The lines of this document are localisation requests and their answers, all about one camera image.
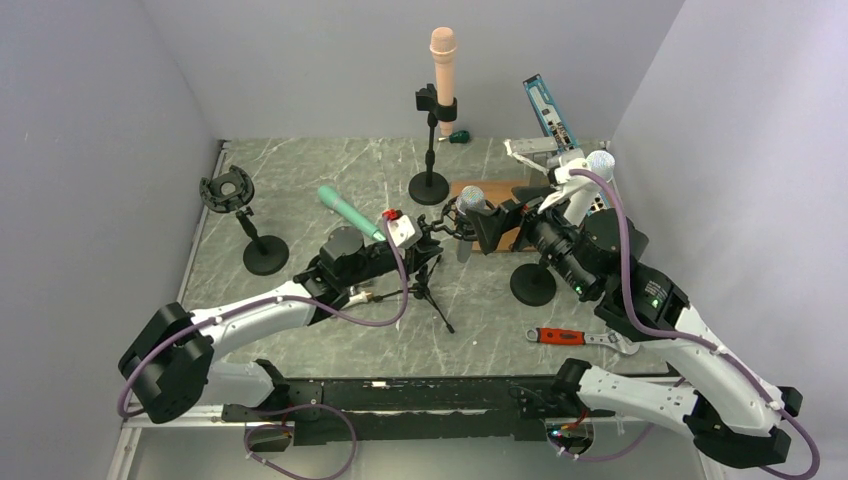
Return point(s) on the grey condenser microphone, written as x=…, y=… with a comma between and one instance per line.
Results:
x=470, y=198

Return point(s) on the green handled screwdriver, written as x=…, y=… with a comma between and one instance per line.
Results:
x=457, y=137

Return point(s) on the metal bracket on post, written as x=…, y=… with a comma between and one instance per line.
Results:
x=523, y=150

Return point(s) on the black tripod shock mount stand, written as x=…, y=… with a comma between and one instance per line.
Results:
x=418, y=284

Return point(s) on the black round base clip stand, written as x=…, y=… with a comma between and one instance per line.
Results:
x=429, y=187

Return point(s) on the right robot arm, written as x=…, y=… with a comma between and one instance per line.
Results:
x=729, y=413

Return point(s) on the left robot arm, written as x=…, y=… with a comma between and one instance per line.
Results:
x=176, y=361

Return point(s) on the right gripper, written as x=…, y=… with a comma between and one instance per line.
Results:
x=491, y=221

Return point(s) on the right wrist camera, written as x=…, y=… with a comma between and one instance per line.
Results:
x=563, y=182

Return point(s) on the white and chrome faucet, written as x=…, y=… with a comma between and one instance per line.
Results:
x=358, y=296

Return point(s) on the white microphone silver grille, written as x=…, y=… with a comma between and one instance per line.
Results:
x=602, y=164

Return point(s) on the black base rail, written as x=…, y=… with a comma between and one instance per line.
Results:
x=411, y=408

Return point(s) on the wooden board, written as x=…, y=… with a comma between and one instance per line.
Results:
x=495, y=192

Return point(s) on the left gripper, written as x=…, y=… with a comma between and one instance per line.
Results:
x=419, y=254

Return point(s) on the blue network switch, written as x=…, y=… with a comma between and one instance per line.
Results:
x=553, y=124

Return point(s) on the red handled adjustable wrench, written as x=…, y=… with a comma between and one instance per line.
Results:
x=568, y=337

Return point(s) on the black shock mount desk stand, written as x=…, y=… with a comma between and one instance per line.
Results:
x=232, y=192

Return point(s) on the mint green microphone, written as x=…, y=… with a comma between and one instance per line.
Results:
x=331, y=199

